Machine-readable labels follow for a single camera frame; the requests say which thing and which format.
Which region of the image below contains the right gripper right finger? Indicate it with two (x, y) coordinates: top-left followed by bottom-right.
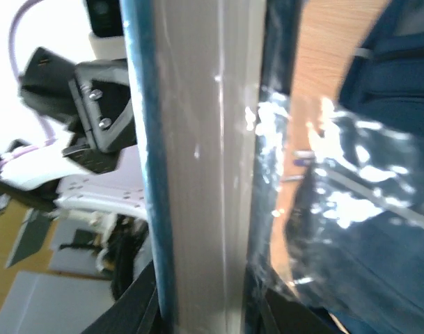
(260, 289), (343, 334)

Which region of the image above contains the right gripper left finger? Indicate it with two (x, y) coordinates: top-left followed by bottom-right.
(82, 262), (162, 334)

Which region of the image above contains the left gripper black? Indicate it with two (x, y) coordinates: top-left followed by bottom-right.
(19, 47), (136, 174)

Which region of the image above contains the navy blue backpack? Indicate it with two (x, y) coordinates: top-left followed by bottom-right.
(267, 0), (424, 334)

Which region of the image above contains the dark blue fantasy book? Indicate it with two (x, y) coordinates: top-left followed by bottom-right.
(120, 1), (304, 333)

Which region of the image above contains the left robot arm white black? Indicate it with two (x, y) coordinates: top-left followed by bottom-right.
(0, 47), (149, 299)

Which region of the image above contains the purple cap marker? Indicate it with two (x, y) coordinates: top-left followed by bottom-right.
(293, 159), (313, 167)

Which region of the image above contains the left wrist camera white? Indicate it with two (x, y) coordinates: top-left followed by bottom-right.
(84, 0), (126, 60)

